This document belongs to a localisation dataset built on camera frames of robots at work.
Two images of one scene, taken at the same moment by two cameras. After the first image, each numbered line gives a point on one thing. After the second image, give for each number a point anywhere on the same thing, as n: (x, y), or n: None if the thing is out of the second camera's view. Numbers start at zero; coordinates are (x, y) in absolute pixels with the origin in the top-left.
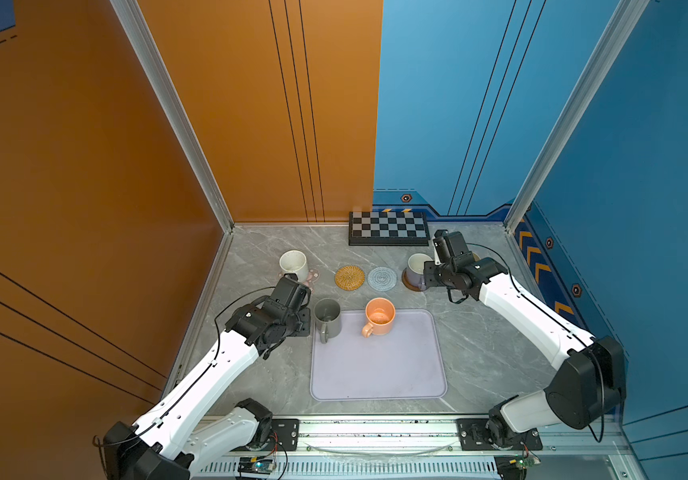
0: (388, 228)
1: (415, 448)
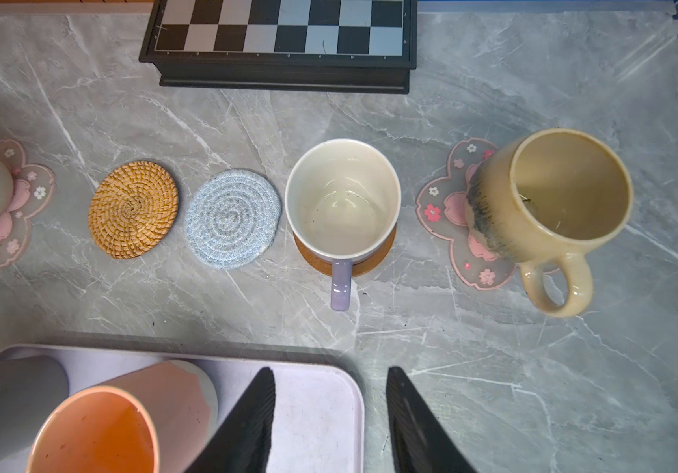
0: (359, 46)
1: None
